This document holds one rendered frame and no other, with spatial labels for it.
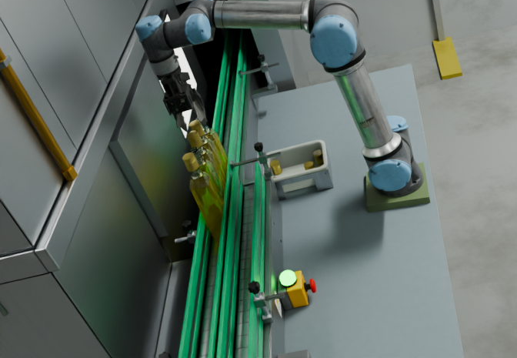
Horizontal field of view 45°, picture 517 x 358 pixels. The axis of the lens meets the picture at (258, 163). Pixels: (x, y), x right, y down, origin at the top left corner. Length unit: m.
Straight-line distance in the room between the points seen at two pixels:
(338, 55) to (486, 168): 1.80
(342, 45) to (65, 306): 0.88
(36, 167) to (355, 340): 0.88
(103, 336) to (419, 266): 0.86
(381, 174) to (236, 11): 0.60
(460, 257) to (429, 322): 1.20
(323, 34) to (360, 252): 0.66
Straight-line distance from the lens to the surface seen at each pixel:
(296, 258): 1.89
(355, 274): 1.79
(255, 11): 1.74
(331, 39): 1.57
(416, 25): 4.39
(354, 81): 1.64
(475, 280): 2.73
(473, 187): 3.15
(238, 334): 1.59
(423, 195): 1.95
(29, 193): 1.27
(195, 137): 1.82
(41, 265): 1.27
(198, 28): 1.66
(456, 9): 4.38
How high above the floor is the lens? 2.03
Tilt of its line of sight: 33 degrees down
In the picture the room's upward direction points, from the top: 21 degrees counter-clockwise
